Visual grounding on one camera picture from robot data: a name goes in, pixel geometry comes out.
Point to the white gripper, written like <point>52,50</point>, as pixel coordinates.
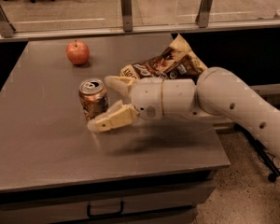
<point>146,96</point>

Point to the orange soda can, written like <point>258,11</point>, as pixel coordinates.
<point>93,97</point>

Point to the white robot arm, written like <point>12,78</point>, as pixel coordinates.
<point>217,92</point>

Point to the red apple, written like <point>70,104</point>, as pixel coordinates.
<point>77,52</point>

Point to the brown chip bag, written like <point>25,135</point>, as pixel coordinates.
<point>177,61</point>

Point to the grey drawer cabinet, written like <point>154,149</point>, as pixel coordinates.
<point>170,199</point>

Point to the black wheeled stand leg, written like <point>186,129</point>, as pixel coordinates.
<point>264,156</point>

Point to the middle metal bracket post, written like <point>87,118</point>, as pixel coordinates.
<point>127,15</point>

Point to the metal bracket post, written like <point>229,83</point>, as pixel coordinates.
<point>203,15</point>
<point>127,15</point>
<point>7,30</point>

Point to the right metal bracket post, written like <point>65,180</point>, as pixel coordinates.
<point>203,15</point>

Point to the black drawer handle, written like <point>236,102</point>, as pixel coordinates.
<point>104,209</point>

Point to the left metal bracket post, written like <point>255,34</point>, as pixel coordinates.
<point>7,30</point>

